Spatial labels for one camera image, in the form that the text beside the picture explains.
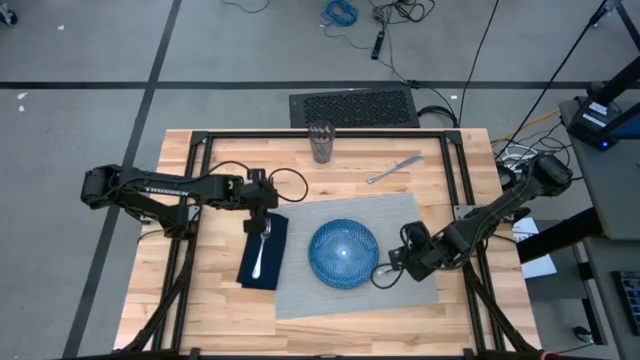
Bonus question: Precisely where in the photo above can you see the silver fork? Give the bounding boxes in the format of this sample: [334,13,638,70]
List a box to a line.
[251,217,274,280]

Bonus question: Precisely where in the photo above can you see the clear faceted drinking glass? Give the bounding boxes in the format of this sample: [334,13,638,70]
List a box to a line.
[307,121,337,165]

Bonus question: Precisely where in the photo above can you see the tangled black cables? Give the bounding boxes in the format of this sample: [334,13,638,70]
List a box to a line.
[369,0,436,26]

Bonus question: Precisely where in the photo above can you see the black keyboard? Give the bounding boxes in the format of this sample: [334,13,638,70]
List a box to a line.
[610,269,640,336]

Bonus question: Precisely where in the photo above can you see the thin black floor cable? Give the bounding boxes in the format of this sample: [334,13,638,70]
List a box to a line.
[222,0,271,15]

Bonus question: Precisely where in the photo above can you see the grey desk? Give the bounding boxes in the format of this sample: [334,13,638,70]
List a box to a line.
[582,234,640,360]
[558,97,640,241]

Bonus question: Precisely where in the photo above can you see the black aluminium table frame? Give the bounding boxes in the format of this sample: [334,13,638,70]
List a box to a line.
[114,129,544,360]

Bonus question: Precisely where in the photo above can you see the blue coiled cable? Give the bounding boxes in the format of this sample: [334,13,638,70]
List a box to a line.
[319,0,374,51]

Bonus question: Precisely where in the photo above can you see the grey woven placemat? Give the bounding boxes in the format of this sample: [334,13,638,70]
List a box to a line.
[273,192,440,320]

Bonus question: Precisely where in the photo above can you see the black coiled cable loop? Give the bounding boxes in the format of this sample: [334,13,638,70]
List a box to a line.
[417,104,460,129]

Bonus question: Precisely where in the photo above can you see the black power strip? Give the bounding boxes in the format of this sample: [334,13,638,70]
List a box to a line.
[370,30,387,61]

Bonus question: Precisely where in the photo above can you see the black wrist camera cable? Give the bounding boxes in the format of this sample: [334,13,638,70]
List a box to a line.
[369,262,405,291]
[199,159,310,204]

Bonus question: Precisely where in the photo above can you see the yellow floor cable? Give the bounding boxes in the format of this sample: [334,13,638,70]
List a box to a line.
[492,108,561,146]

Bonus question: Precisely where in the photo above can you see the white paper sheet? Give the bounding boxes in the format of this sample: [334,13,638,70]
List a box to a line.
[509,217,559,280]

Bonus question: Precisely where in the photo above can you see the black labelled device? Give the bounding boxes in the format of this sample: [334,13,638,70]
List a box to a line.
[567,94,640,151]

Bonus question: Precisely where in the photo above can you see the black left wrist camera cable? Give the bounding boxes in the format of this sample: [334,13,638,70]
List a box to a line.
[199,159,310,204]

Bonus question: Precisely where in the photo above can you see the thin black stand pole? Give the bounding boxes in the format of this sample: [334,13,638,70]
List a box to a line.
[497,0,614,156]

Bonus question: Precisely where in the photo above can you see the black support beam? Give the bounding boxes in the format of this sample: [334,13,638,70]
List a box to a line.
[514,207,604,264]

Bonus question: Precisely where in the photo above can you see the long black floor cable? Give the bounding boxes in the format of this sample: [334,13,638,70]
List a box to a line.
[457,0,501,127]

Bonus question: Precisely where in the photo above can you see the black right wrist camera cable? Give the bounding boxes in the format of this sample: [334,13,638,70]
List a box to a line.
[369,262,405,291]

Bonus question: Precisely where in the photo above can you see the blue patterned plate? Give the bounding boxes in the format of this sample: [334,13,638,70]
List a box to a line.
[307,218,380,290]

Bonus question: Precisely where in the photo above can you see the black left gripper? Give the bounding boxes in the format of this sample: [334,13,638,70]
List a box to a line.
[234,177,280,235]

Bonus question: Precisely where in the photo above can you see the dark blue cloth napkin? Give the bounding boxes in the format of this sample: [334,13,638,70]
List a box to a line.
[236,212,290,291]

